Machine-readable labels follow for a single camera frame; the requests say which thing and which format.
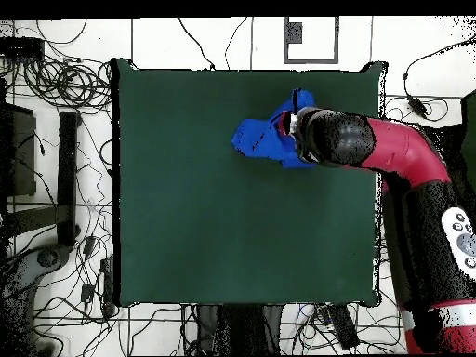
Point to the black cabinet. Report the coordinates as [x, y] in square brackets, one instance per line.
[22, 156]
[455, 148]

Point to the black power strip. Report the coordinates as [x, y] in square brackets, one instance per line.
[344, 327]
[108, 286]

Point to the grey square floor frame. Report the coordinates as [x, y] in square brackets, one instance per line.
[293, 33]

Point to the long black stand bar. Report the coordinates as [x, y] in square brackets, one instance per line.
[67, 178]

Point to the black electronics box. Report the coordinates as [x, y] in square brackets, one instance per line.
[20, 47]

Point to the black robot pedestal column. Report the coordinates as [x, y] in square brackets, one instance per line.
[238, 331]

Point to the grey stand foot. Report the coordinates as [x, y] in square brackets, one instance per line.
[22, 275]

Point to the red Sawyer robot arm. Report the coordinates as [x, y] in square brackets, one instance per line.
[401, 152]

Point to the black power adapter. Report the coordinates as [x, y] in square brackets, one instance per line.
[416, 106]

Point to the blue shirt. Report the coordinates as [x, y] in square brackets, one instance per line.
[260, 137]

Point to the small black adapter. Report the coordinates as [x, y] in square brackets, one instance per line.
[87, 293]

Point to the dark green table cloth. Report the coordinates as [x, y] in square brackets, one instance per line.
[204, 223]

